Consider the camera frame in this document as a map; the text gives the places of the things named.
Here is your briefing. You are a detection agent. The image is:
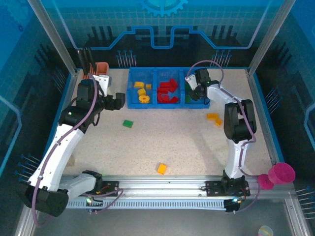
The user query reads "aluminium mounting rail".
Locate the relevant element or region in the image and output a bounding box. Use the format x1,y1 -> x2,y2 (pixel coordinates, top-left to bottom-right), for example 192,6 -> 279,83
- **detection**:
61,174 -> 296,197

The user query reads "black right mount plate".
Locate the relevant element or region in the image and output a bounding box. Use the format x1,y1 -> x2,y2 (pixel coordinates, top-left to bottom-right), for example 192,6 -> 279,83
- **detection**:
205,180 -> 251,197

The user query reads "black left mount plate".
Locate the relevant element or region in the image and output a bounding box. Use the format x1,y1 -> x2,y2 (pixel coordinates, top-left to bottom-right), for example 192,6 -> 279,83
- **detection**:
98,180 -> 120,197

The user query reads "aluminium frame post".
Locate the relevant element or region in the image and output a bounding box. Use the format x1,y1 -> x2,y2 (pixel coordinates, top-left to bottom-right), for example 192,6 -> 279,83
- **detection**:
27,0 -> 79,77
247,0 -> 290,77

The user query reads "round striped disc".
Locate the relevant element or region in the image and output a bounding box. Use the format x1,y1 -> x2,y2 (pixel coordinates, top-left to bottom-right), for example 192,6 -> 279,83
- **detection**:
258,225 -> 274,236

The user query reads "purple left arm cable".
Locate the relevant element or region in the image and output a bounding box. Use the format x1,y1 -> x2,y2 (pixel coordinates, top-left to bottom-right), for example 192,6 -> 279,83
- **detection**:
31,73 -> 99,228

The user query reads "salmon and white holder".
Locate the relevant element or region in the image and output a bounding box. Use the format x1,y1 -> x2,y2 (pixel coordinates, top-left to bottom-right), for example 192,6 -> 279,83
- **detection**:
82,61 -> 111,81

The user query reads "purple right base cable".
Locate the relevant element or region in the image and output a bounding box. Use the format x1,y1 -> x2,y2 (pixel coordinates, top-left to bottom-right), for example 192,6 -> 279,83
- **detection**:
232,181 -> 260,214

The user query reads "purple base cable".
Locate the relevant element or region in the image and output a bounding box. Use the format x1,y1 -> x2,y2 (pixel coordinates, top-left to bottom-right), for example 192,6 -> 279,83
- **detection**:
232,181 -> 260,214
82,189 -> 124,214

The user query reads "slotted cable duct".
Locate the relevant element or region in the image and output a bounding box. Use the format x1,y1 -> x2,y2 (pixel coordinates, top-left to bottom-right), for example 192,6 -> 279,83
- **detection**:
66,198 -> 229,211

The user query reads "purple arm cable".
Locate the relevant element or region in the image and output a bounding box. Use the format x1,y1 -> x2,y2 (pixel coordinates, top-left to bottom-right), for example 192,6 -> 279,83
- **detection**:
31,73 -> 99,228
187,60 -> 260,177

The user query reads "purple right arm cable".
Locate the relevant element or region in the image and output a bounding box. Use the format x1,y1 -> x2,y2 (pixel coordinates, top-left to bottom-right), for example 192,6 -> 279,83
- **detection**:
187,60 -> 260,177

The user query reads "large pink sponge disc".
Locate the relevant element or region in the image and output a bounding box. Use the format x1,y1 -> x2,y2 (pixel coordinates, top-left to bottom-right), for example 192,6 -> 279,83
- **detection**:
268,162 -> 295,184

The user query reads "blue three-compartment bin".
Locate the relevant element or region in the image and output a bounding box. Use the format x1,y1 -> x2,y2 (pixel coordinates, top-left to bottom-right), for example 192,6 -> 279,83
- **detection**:
126,66 -> 211,109

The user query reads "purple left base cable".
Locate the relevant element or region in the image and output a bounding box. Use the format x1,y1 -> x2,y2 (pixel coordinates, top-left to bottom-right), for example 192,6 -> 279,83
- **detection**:
82,189 -> 124,214

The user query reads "black mount plate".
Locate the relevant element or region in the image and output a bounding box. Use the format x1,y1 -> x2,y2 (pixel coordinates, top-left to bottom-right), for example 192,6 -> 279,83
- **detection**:
205,180 -> 251,197
98,180 -> 120,197

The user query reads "small pink sponge disc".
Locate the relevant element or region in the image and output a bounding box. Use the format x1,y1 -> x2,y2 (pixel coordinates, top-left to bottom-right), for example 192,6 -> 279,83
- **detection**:
257,174 -> 274,190

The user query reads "black controller board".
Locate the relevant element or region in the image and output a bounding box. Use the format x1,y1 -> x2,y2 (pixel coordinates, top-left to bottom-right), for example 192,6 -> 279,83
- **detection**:
86,196 -> 104,207
225,198 -> 243,213

